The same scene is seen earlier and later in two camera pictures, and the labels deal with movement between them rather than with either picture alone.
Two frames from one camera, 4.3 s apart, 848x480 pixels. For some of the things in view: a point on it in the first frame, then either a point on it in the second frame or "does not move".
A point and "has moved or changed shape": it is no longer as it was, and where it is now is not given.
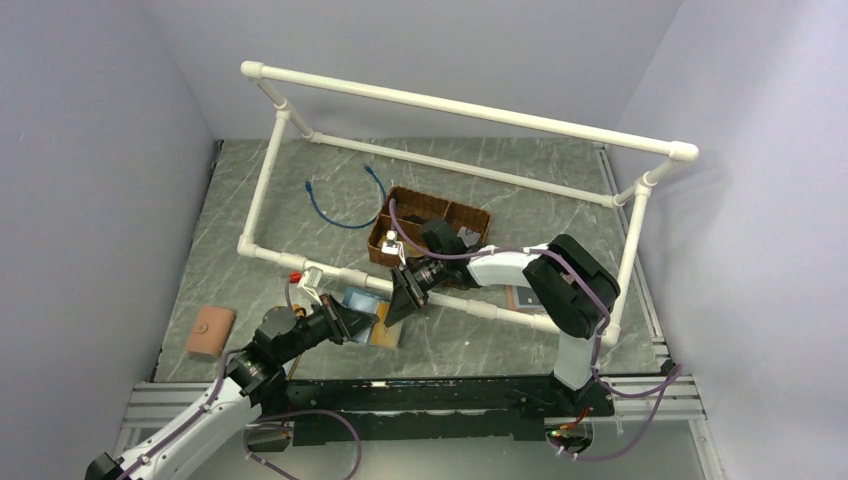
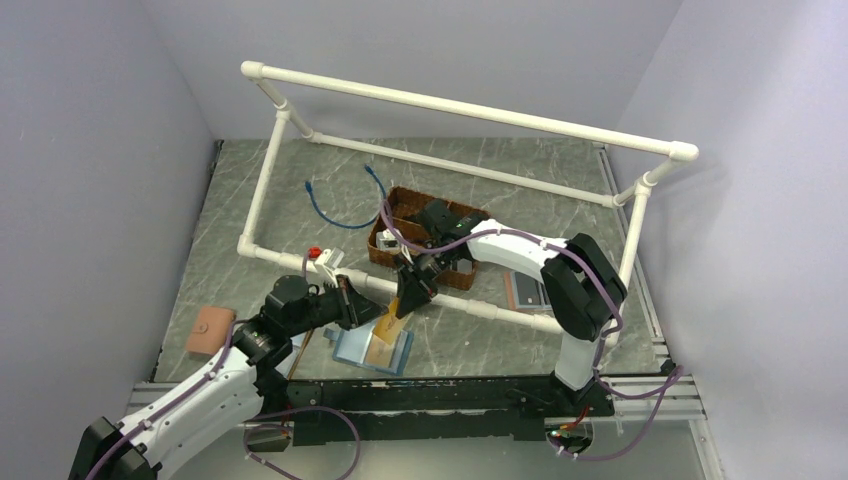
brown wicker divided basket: x=407 y=212 does not move
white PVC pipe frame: x=629 y=216 does not move
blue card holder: x=364 y=299 has moved or changed shape
